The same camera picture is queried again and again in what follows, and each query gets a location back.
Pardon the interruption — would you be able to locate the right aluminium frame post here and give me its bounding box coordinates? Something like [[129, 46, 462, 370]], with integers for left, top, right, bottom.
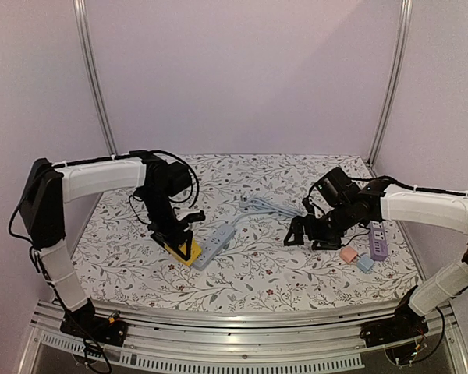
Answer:
[[367, 0, 413, 169]]

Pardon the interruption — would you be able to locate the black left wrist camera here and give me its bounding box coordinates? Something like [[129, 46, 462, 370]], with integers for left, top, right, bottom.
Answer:
[[166, 161, 198, 197]]

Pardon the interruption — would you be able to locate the blue power strip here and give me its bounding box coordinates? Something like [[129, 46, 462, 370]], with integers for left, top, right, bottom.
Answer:
[[192, 224, 236, 271]]

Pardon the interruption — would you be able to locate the aluminium frame post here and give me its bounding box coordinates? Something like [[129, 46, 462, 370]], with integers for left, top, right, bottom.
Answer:
[[367, 0, 413, 169], [73, 0, 119, 154]]

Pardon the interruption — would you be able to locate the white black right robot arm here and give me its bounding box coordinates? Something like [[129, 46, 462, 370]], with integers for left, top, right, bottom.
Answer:
[[283, 168, 468, 340]]

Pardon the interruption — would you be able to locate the yellow cube socket adapter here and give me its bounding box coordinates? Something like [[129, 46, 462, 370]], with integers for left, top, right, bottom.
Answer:
[[165, 238, 202, 267]]

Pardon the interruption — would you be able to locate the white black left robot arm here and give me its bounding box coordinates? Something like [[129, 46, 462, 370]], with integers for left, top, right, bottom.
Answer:
[[8, 150, 205, 338]]

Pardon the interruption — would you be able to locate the pink plug adapter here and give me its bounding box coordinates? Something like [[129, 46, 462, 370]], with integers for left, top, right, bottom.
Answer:
[[339, 246, 358, 264]]

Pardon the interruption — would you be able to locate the floral patterned table mat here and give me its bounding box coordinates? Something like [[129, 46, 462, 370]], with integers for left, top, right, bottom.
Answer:
[[73, 154, 420, 314]]

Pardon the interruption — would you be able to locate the light blue plug adapter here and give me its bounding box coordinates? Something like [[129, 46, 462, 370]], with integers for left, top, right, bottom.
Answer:
[[354, 254, 375, 273]]

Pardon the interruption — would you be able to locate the left aluminium frame post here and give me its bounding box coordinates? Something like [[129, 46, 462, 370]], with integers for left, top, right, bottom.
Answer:
[[73, 0, 119, 154]]

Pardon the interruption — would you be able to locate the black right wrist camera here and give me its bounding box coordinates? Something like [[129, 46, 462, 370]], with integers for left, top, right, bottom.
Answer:
[[317, 167, 360, 207]]

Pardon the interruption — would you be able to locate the purple power strip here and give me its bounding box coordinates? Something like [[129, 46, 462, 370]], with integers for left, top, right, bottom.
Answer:
[[368, 221, 388, 262]]

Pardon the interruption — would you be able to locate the aluminium front rail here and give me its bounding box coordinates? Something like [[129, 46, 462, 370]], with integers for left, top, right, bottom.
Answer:
[[29, 302, 459, 371]]

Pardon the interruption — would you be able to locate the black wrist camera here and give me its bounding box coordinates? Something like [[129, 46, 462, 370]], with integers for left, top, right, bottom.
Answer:
[[166, 161, 198, 197], [317, 167, 360, 207]]

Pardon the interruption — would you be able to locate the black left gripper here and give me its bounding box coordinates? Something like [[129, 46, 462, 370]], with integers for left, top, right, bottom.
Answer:
[[140, 188, 193, 261]]

